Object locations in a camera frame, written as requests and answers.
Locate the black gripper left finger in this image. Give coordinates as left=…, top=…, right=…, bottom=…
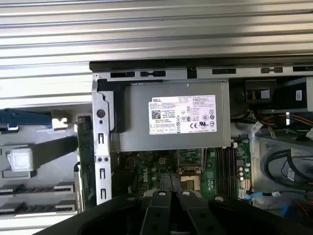
left=34, top=190, right=172, bottom=235

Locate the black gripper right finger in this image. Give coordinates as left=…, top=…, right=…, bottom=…
left=177, top=190, right=313, bottom=235

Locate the black RAM slot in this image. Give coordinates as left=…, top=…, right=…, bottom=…
left=226, top=146, right=232, bottom=196
left=221, top=146, right=227, bottom=196
left=216, top=146, right=222, bottom=196
left=231, top=146, right=237, bottom=196

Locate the CPU socket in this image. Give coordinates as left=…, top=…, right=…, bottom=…
left=179, top=172, right=201, bottom=191

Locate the green motherboard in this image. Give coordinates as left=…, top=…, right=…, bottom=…
left=117, top=136, right=254, bottom=204

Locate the metal socket cover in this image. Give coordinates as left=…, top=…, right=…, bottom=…
left=177, top=148, right=205, bottom=172

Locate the green graphics card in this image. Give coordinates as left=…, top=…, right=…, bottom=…
left=76, top=114, right=96, bottom=211

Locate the grey power supply unit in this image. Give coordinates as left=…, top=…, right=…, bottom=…
left=119, top=80, right=232, bottom=151

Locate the grey parts rack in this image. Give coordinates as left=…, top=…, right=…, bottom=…
left=0, top=102, right=84, bottom=218

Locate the black metal PC case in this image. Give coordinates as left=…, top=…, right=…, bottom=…
left=88, top=58, right=313, bottom=231

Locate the silver CPU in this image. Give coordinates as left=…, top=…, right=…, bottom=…
left=9, top=148, right=34, bottom=172

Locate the wire locking lever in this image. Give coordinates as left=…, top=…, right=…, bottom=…
left=203, top=146, right=209, bottom=173

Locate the blue plug black cable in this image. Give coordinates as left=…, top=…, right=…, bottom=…
left=281, top=204, right=291, bottom=219

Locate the black cable bundle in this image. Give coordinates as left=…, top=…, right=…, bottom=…
left=260, top=148, right=313, bottom=196

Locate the yellow power wire bundle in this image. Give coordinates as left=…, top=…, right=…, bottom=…
left=231, top=111, right=313, bottom=128

